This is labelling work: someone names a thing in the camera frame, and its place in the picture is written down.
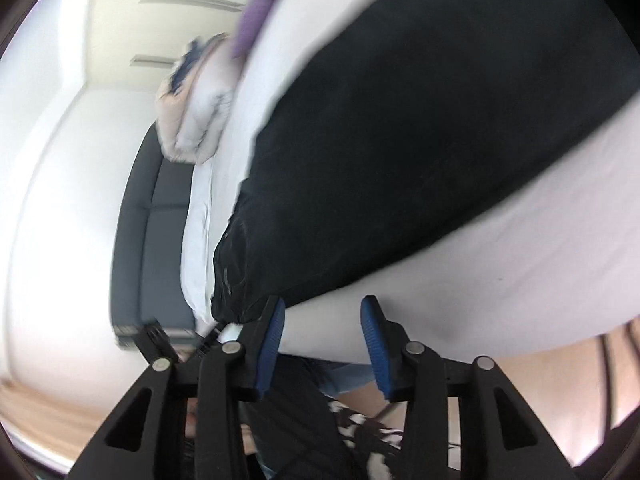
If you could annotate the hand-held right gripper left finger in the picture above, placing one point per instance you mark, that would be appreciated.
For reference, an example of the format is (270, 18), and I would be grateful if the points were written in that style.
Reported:
(269, 347)

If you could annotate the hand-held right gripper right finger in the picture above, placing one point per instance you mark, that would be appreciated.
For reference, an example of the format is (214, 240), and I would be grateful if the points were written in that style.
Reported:
(375, 352)

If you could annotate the black pants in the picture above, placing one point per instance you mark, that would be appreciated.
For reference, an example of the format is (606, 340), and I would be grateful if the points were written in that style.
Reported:
(425, 125)

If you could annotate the person's blue jeans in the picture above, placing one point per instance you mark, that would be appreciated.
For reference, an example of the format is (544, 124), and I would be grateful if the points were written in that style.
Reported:
(340, 377)

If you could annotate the person's black quilted clothing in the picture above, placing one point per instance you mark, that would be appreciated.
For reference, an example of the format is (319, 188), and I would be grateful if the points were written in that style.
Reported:
(295, 425)

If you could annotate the black white patterned cloth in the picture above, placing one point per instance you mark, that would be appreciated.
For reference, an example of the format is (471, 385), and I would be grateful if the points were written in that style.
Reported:
(372, 440)

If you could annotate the white bed sheet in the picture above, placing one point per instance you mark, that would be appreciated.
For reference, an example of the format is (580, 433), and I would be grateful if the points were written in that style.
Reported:
(500, 270)

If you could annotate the dark grey sofa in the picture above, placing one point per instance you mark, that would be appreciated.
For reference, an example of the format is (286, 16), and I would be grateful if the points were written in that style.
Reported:
(150, 240)

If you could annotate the pile of light clothes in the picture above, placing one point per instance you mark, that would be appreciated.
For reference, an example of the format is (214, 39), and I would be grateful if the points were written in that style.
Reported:
(200, 110)

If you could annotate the dark blue patterned cloth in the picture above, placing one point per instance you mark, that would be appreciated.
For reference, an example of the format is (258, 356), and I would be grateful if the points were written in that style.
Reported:
(187, 62)

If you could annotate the purple cloth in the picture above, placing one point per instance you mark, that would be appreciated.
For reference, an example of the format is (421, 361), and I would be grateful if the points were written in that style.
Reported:
(252, 22)

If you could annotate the white wardrobe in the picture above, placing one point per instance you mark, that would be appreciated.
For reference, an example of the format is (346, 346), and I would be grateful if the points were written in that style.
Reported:
(165, 25)

